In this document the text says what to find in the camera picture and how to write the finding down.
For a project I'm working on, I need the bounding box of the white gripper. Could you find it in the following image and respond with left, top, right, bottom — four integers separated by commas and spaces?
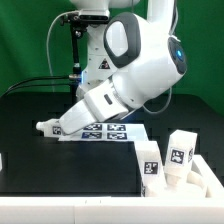
59, 81, 128, 135

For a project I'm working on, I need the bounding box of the white round stool seat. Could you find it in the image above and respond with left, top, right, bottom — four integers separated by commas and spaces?
145, 166, 208, 199

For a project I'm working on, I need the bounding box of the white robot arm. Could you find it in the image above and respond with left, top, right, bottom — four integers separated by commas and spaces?
59, 0, 187, 135

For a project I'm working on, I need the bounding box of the white marker sheet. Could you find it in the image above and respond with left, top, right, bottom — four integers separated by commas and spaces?
59, 123, 148, 142

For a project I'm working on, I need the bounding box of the white L-shaped fence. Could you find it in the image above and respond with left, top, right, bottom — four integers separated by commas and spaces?
0, 155, 224, 224

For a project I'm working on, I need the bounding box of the black camera stand pole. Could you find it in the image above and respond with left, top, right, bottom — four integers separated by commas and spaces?
70, 26, 81, 102

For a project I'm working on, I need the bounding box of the black cable upper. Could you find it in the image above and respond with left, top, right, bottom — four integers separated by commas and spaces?
6, 76, 82, 93

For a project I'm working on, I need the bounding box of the black cable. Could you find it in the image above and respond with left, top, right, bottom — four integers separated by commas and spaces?
0, 83, 82, 100
6, 76, 82, 93

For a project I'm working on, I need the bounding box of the black camera on stand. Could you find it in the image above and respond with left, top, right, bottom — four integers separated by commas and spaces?
60, 9, 110, 25

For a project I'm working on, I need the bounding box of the black cable lower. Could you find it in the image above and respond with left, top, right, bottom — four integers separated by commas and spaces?
0, 83, 82, 100

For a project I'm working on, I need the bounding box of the grey camera cable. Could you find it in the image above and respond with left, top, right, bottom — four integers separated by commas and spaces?
45, 11, 80, 94

